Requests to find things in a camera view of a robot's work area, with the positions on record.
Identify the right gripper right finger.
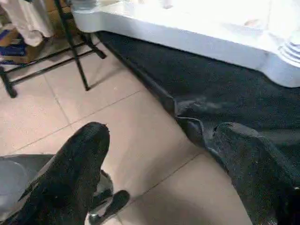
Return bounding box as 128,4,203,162
214,123,300,225

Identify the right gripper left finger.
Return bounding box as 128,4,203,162
4,121,110,225

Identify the white plastic table top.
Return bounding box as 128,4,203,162
72,0,300,89

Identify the black robot right foot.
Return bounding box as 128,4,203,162
87,170,131,225

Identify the grey robot right leg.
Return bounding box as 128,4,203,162
0,154,56,211

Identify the black mat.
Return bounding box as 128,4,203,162
96,30,300,225

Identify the cardboard box with blue print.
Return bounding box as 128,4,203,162
0,25,45,64

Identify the hanging white cloth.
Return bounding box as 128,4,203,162
0,0,56,46

